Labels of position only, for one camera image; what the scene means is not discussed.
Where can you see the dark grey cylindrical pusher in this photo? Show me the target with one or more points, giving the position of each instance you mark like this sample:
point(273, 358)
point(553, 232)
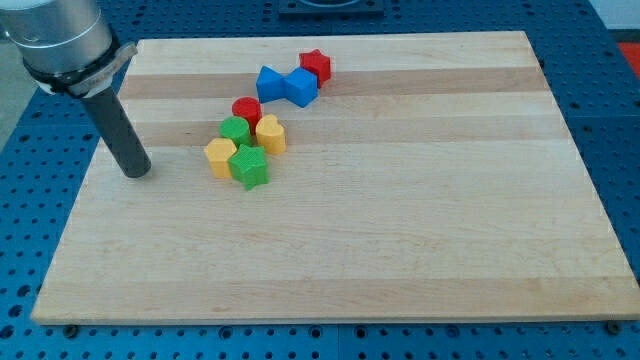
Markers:
point(117, 132)

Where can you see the blue cube block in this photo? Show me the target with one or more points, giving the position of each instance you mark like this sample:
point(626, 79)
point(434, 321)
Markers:
point(300, 87)

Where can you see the light wooden board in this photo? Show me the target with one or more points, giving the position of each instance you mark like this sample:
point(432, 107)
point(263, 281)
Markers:
point(434, 179)

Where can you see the red cylinder block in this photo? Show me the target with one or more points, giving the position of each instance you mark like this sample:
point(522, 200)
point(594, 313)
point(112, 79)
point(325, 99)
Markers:
point(250, 109)

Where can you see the red star block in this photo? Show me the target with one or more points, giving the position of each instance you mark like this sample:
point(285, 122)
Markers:
point(317, 63)

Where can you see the green star block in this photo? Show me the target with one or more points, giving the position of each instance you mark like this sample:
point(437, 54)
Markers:
point(249, 166)

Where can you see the yellow heart block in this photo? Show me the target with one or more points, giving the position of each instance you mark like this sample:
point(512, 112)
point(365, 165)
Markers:
point(271, 135)

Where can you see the blue triangle block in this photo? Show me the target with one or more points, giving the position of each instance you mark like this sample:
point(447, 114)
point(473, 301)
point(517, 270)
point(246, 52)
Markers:
point(269, 85)

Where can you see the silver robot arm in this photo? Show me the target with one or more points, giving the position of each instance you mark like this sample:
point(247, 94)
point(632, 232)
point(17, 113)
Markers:
point(68, 47)

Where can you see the green cylinder block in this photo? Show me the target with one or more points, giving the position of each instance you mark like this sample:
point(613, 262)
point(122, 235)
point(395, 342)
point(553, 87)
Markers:
point(236, 129)

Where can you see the yellow hexagon block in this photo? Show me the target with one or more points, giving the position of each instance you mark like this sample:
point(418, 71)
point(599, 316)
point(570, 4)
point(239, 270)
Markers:
point(218, 152)

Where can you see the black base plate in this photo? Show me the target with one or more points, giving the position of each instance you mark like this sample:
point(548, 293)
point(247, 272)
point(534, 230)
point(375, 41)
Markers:
point(288, 8)

